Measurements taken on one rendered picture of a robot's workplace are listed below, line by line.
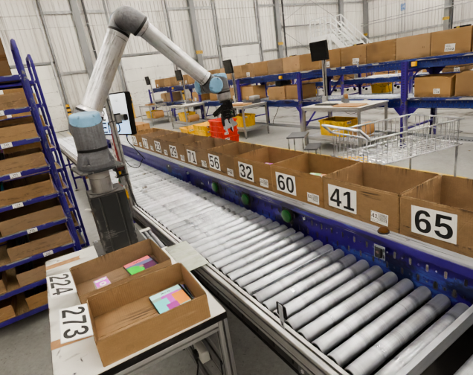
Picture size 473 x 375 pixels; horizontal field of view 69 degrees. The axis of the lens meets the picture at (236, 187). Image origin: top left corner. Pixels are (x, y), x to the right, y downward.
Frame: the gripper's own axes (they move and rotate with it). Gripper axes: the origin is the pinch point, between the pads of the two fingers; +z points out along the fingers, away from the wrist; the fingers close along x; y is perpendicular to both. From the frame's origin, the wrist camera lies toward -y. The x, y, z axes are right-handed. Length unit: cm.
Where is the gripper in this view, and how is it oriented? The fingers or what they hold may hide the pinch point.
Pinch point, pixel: (228, 130)
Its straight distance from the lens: 231.9
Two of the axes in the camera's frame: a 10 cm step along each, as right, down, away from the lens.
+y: 8.1, -0.1, -5.9
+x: 5.5, -3.5, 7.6
